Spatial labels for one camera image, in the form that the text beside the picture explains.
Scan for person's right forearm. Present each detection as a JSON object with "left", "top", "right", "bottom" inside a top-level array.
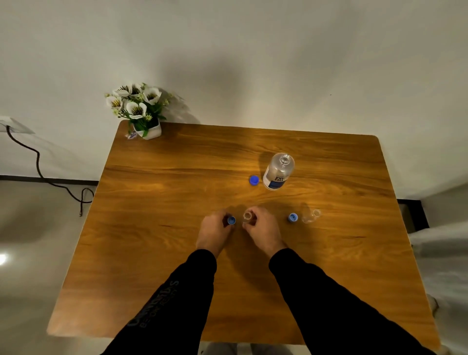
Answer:
[{"left": 268, "top": 248, "right": 436, "bottom": 355}]

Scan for person's left hand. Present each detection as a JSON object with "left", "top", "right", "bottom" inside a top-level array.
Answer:
[{"left": 195, "top": 209, "right": 237, "bottom": 259}]

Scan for large clear plastic water bottle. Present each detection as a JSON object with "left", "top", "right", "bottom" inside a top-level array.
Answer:
[{"left": 263, "top": 152, "right": 295, "bottom": 191}]

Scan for person's right hand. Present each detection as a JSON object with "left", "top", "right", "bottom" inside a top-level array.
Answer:
[{"left": 242, "top": 206, "right": 288, "bottom": 259}]

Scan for white wall socket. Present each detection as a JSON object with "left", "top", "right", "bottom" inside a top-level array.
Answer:
[{"left": 0, "top": 116, "right": 36, "bottom": 134}]

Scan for person's left forearm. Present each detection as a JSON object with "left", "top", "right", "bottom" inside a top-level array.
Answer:
[{"left": 102, "top": 249, "right": 218, "bottom": 355}]

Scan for black power cable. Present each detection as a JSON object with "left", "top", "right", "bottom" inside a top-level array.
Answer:
[{"left": 6, "top": 125, "right": 95, "bottom": 217}]

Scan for white mattress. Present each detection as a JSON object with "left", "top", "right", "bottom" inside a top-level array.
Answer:
[{"left": 407, "top": 219, "right": 468, "bottom": 355}]

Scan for white flowers in white pot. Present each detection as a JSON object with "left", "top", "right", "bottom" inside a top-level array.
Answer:
[{"left": 105, "top": 82, "right": 175, "bottom": 141}]

